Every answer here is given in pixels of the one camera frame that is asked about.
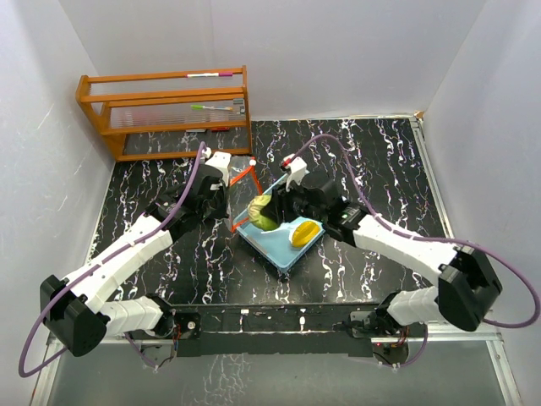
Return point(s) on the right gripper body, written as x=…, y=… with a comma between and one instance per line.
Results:
x=292, y=205

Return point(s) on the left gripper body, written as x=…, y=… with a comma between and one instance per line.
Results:
x=216, y=207

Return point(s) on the yellow star fruit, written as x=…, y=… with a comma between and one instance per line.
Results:
x=304, y=233

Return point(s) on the clear zip top bag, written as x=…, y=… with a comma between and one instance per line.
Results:
x=243, y=187

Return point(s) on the green cabbage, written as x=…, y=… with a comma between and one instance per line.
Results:
x=256, y=216

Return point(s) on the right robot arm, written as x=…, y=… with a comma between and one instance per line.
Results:
x=463, y=284

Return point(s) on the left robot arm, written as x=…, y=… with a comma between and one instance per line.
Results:
x=78, y=310

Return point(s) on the light blue plastic basket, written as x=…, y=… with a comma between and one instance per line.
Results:
x=275, y=245

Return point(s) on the red white small box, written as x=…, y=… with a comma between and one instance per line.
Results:
x=220, y=128

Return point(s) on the green yellow pen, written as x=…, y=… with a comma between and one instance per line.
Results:
x=214, y=108

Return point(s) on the wooden shelf rack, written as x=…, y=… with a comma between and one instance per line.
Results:
x=122, y=106

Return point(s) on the white pink pen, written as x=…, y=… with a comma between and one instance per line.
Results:
x=210, y=75

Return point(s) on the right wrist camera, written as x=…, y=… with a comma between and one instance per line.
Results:
x=295, y=167

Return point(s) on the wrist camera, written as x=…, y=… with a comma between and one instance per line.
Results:
x=219, y=160
x=295, y=167

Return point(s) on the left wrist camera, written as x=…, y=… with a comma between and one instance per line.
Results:
x=219, y=160

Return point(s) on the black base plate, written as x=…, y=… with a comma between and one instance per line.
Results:
x=212, y=329

